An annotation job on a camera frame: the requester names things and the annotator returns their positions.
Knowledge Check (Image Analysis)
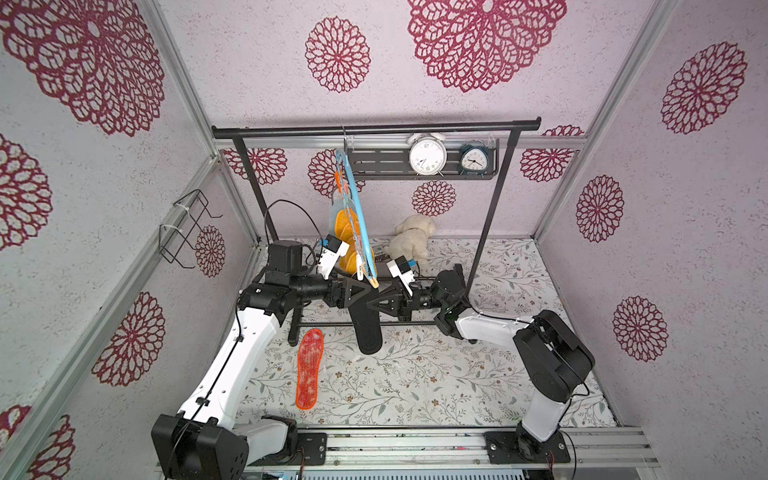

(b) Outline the green alarm clock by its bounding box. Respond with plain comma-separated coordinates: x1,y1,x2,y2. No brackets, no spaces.
459,142,490,175

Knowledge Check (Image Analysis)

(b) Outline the hanging orange insole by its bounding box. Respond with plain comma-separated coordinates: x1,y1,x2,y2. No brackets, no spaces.
333,208,360,275

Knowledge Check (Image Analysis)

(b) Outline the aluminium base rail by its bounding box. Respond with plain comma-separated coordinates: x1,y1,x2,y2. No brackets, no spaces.
242,427,665,479

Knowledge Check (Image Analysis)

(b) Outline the black metal clothes rack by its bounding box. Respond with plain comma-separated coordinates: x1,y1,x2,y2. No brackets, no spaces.
211,118,541,349

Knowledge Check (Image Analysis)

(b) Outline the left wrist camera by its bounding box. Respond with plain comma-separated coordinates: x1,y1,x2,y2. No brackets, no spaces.
317,235,350,280

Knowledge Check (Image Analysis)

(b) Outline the black insole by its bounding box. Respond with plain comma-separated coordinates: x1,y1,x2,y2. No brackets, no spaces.
349,303,383,355

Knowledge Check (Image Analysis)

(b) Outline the white alarm clock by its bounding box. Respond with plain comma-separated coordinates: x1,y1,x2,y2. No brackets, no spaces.
407,133,447,176

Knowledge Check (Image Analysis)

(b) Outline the blue round clip hanger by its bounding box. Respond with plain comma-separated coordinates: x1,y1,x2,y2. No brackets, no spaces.
335,149,379,289

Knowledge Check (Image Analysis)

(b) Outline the red gel insole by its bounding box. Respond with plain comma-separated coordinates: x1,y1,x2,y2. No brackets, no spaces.
295,328,324,411

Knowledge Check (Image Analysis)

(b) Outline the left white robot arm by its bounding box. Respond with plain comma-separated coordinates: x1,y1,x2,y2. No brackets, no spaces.
151,236,378,479

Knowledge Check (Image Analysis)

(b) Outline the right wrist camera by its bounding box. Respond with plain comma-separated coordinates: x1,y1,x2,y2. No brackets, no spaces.
387,256,416,297

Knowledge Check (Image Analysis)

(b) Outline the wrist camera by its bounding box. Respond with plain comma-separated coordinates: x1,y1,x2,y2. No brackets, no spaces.
387,256,416,297
317,235,350,280

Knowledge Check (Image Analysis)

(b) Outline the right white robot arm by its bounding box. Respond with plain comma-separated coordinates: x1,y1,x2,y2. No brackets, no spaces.
365,264,595,465

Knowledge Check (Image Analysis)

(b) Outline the black wire wall basket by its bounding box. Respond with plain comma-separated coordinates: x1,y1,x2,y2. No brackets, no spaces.
157,188,222,270

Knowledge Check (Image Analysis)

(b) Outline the cream plush toy dog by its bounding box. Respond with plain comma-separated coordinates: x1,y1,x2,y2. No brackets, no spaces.
385,214,437,268

